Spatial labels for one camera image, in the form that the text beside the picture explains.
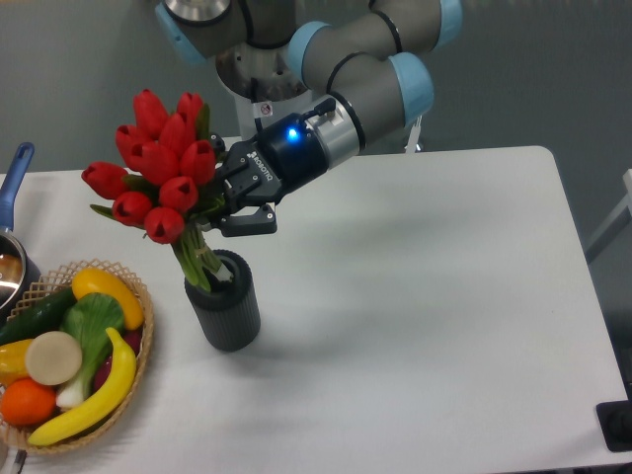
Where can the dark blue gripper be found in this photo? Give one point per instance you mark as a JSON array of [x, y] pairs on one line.
[[280, 159]]

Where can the black device at table edge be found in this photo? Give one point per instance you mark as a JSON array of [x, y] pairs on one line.
[[615, 423]]

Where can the orange fruit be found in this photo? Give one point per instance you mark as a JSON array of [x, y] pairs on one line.
[[27, 403]]

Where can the green bok choy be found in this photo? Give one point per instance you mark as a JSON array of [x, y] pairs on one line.
[[87, 322]]

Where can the yellow pepper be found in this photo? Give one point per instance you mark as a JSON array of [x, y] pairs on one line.
[[13, 361]]

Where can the white frame at right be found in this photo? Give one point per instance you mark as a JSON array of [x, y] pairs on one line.
[[614, 223]]

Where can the woven wicker basket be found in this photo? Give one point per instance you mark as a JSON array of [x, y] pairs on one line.
[[50, 283]]

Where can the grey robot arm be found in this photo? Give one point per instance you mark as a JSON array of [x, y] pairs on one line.
[[203, 30]]

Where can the blue handled pot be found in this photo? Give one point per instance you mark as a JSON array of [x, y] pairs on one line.
[[18, 271]]

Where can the red tulip bouquet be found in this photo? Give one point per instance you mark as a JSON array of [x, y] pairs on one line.
[[166, 185]]

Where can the beige round slice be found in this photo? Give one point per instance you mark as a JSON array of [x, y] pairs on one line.
[[53, 358]]

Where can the dark red vegetable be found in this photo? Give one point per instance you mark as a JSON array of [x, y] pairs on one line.
[[133, 339]]

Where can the yellow banana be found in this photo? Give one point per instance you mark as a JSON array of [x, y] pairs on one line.
[[97, 406]]

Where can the dark grey ribbed vase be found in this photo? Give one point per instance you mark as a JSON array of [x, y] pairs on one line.
[[229, 316]]

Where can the green cucumber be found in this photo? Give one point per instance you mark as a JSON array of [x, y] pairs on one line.
[[44, 316]]

